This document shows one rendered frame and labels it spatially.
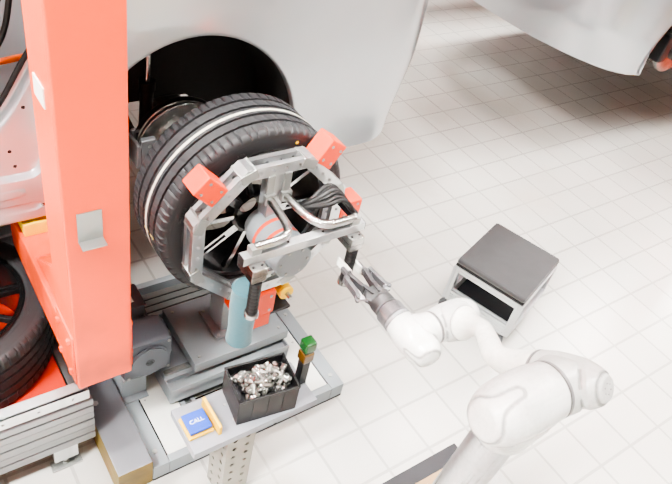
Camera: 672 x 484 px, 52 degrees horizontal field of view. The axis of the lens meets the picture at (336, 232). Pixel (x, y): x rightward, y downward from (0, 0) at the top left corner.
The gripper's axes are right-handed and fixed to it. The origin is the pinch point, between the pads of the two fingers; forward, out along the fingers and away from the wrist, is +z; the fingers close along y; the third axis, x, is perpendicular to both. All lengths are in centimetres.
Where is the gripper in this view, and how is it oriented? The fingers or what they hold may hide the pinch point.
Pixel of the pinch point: (349, 264)
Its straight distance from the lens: 215.3
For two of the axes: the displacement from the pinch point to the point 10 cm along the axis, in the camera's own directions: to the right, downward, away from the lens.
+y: 8.2, -2.5, 5.2
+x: 1.8, -7.5, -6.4
